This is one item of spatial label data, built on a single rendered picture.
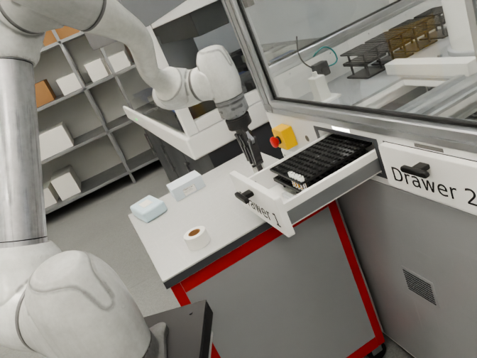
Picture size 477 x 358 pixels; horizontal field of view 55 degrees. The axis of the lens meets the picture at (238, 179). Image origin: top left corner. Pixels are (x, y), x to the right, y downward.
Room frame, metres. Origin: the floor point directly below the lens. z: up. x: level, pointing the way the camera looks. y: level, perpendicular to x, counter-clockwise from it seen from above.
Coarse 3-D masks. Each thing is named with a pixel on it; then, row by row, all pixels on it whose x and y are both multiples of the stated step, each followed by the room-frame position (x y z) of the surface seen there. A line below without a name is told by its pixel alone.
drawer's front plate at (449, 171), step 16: (384, 144) 0.96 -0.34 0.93; (384, 160) 0.97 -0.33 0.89; (400, 160) 0.91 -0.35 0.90; (416, 160) 0.86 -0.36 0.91; (432, 160) 0.81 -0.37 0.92; (448, 160) 0.77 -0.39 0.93; (464, 160) 0.75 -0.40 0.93; (400, 176) 0.92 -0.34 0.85; (416, 176) 0.87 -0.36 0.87; (432, 176) 0.82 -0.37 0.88; (448, 176) 0.78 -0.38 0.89; (464, 176) 0.74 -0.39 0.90; (416, 192) 0.89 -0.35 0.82; (432, 192) 0.84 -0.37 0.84; (448, 192) 0.79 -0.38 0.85; (464, 192) 0.75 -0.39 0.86; (464, 208) 0.76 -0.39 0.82
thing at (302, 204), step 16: (368, 160) 1.02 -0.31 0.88; (256, 176) 1.20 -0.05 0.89; (272, 176) 1.21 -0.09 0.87; (336, 176) 0.99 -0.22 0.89; (352, 176) 1.00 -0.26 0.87; (368, 176) 1.01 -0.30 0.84; (304, 192) 0.97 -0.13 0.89; (320, 192) 0.98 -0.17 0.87; (336, 192) 0.99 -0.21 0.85; (288, 208) 0.96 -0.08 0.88; (304, 208) 0.96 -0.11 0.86; (320, 208) 0.98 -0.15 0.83
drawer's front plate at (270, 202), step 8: (232, 176) 1.19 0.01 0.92; (240, 176) 1.14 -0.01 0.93; (240, 184) 1.14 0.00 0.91; (248, 184) 1.07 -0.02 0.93; (256, 184) 1.05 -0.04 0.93; (256, 192) 1.03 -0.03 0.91; (264, 192) 0.98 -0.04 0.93; (272, 192) 0.96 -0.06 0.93; (256, 200) 1.06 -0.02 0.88; (264, 200) 1.00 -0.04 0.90; (272, 200) 0.94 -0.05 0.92; (280, 200) 0.93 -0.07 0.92; (248, 208) 1.16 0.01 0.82; (264, 208) 1.02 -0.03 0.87; (272, 208) 0.97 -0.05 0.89; (280, 208) 0.93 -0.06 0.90; (264, 216) 1.05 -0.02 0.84; (272, 216) 0.99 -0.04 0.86; (280, 216) 0.93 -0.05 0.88; (272, 224) 1.02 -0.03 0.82; (280, 224) 0.95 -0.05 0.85; (288, 224) 0.93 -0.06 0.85; (288, 232) 0.93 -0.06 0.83
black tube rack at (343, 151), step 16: (320, 144) 1.20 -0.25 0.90; (336, 144) 1.15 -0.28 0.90; (352, 144) 1.11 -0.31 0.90; (368, 144) 1.06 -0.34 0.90; (288, 160) 1.19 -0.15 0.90; (304, 160) 1.14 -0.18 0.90; (320, 160) 1.10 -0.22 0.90; (336, 160) 1.05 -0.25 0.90; (352, 160) 1.08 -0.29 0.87; (304, 176) 1.04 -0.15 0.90; (320, 176) 1.06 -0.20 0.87
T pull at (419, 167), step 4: (416, 164) 0.84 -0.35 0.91; (420, 164) 0.83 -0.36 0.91; (424, 164) 0.83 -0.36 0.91; (428, 164) 0.82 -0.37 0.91; (400, 168) 0.86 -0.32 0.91; (404, 168) 0.85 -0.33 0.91; (408, 168) 0.84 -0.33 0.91; (412, 168) 0.83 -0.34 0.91; (416, 168) 0.82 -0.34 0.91; (420, 168) 0.82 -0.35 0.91; (424, 168) 0.82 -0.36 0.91; (428, 168) 0.82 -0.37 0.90; (404, 172) 0.85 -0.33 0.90; (408, 172) 0.84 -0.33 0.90; (412, 172) 0.82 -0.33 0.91; (416, 172) 0.81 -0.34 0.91; (420, 172) 0.80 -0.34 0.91; (424, 172) 0.80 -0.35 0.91; (428, 172) 0.80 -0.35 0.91; (420, 176) 0.80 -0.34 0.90; (424, 176) 0.79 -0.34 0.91; (428, 176) 0.79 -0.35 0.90
